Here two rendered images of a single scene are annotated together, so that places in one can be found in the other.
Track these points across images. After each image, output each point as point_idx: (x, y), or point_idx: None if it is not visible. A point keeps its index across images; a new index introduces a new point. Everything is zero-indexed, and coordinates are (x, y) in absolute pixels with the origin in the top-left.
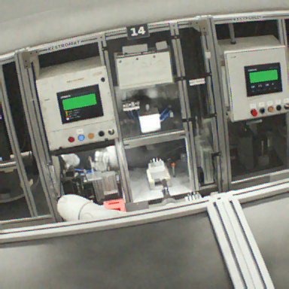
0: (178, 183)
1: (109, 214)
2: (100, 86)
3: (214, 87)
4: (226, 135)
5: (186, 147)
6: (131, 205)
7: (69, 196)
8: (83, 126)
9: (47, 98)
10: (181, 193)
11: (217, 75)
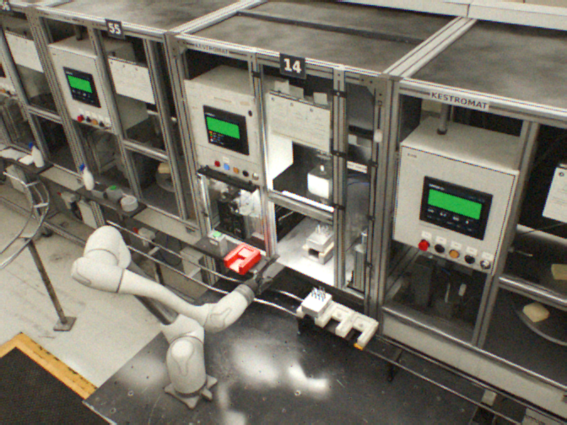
0: None
1: (102, 276)
2: (247, 121)
3: (378, 185)
4: (383, 250)
5: None
6: None
7: (100, 231)
8: (229, 157)
9: (195, 106)
10: (321, 280)
11: (385, 170)
